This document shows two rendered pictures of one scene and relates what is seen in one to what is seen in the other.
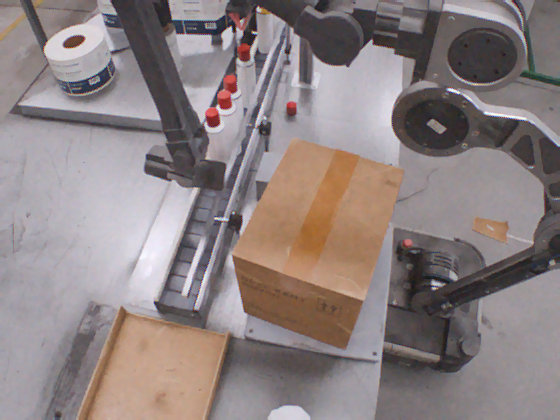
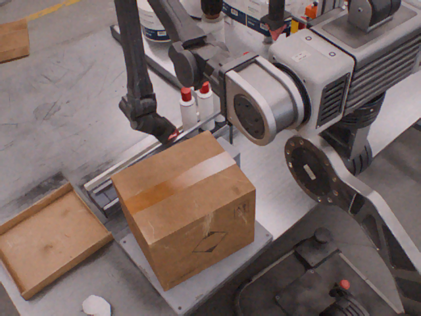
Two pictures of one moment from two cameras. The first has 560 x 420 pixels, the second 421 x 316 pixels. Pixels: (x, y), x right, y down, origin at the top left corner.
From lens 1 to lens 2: 0.64 m
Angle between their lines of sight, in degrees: 25
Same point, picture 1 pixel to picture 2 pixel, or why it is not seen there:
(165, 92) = (129, 62)
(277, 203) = (159, 163)
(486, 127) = (342, 191)
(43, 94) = not seen: hidden behind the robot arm
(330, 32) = (181, 63)
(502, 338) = not seen: outside the picture
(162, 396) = (49, 247)
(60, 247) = (70, 131)
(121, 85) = not seen: hidden behind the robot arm
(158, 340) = (75, 214)
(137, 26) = (120, 13)
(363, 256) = (173, 221)
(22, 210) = (66, 97)
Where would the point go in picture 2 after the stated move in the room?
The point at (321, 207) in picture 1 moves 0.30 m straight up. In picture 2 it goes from (180, 180) to (164, 91)
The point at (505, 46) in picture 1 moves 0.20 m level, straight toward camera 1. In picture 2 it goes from (257, 114) to (147, 151)
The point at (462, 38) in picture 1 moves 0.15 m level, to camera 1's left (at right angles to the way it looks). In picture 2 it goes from (237, 98) to (173, 70)
